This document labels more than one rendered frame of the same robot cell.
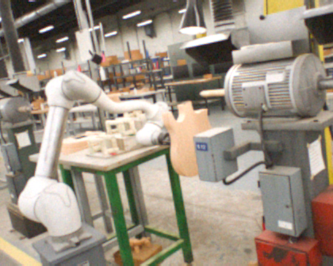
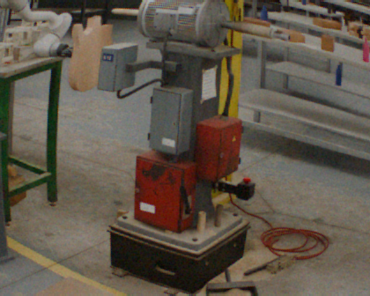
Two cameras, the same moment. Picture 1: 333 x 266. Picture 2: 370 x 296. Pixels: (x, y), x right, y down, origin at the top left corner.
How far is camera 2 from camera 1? 1.80 m
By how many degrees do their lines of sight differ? 18
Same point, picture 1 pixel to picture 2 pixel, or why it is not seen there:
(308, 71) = (213, 11)
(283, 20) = not seen: outside the picture
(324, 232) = (203, 154)
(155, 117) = (58, 28)
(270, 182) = (163, 99)
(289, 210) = (175, 127)
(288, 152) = (185, 74)
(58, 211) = not seen: outside the picture
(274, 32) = not seen: outside the picture
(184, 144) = (84, 56)
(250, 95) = (161, 19)
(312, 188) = (200, 112)
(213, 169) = (113, 79)
